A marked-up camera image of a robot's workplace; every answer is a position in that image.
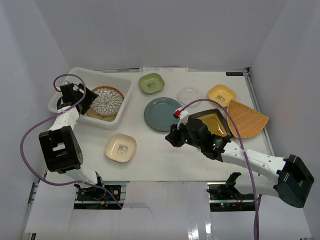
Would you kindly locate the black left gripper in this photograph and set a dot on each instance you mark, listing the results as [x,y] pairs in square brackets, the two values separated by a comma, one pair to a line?
[87,97]

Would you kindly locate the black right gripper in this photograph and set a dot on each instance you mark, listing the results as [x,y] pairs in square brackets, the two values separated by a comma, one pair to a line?
[173,137]

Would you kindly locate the flower pattern round bowl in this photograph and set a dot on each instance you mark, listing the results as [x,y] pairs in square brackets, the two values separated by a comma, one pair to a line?
[108,101]

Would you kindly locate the beige bird pattern plate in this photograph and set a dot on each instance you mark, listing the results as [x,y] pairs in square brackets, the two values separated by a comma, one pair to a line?
[107,118]

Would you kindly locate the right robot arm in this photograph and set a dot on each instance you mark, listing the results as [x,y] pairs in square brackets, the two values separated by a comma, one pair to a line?
[287,178]

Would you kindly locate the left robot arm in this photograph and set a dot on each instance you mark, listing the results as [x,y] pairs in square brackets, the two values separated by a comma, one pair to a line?
[61,150]

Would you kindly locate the white plastic bin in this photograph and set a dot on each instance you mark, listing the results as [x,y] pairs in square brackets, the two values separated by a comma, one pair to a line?
[94,79]

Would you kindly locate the black square amber plate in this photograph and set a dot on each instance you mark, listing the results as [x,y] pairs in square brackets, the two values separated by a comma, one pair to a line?
[215,122]

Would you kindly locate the clear glass plate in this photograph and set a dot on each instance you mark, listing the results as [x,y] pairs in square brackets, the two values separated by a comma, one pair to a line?
[189,94]

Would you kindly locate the teal round plate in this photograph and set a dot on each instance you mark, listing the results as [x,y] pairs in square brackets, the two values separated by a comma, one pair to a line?
[159,113]

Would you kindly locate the yellow square panda dish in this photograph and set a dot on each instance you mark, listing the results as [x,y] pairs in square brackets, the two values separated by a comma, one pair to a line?
[222,95]

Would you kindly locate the green square panda dish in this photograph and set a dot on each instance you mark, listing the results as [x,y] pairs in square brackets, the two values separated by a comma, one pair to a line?
[151,83]

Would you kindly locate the cream square panda dish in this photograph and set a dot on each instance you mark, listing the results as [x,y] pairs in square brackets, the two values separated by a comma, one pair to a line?
[121,148]

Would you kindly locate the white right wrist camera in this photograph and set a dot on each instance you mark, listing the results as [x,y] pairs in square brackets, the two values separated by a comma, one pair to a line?
[182,116]

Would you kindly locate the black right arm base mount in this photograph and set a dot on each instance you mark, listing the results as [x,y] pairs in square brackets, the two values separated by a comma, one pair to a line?
[223,196]

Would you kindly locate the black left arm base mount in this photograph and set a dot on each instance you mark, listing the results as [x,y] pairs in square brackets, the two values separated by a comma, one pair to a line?
[98,199]

